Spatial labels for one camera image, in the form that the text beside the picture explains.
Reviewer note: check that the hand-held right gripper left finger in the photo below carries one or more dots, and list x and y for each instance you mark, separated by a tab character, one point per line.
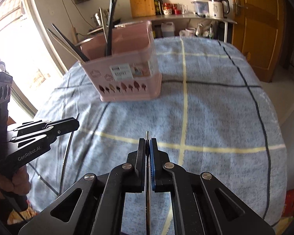
140	156

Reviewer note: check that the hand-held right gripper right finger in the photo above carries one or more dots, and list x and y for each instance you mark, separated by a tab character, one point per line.
153	166

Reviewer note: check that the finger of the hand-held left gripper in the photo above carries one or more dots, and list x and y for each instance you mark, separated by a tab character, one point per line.
66	127
31	126

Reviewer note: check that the pink plastic utensil basket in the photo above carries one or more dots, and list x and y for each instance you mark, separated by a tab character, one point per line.
95	66

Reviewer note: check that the person's left hand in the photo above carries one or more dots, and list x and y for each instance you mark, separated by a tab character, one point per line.
20	183

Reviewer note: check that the white framed glass door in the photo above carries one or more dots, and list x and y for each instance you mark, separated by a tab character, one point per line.
43	34

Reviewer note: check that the blue plaid blanket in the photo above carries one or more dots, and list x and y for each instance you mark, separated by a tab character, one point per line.
210	102

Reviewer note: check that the beige power strip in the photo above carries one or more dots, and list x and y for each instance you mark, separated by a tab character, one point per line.
75	35

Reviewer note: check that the dark sauce bottle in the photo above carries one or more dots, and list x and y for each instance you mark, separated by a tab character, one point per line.
156	31

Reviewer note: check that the translucent plastic jug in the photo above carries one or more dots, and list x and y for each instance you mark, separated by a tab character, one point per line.
167	30

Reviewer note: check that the white ceramic cup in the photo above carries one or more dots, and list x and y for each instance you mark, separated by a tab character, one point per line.
190	31

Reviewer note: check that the crumpled plastic bags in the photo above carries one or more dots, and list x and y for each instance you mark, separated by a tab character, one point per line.
204	30

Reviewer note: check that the metal shelf table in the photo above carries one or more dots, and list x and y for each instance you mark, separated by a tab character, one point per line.
176	16

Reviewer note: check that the bamboo cutting board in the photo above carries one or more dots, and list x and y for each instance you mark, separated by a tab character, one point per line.
141	1

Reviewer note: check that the floral jar with red lid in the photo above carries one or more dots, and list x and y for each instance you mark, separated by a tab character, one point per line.
167	9

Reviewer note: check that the small red tin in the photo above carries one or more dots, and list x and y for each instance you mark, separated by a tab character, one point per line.
177	11

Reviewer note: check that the dark oil bottle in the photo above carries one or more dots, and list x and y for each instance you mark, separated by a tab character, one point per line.
159	5

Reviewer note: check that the clear drinking glass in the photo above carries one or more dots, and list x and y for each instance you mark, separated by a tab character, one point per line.
184	8

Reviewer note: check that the clear plastic container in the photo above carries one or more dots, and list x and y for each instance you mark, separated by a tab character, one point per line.
199	8

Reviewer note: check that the brown wooden door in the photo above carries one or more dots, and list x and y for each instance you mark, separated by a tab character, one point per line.
259	41

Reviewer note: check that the white electric kettle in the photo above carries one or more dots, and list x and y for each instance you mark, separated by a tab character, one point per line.
215	8

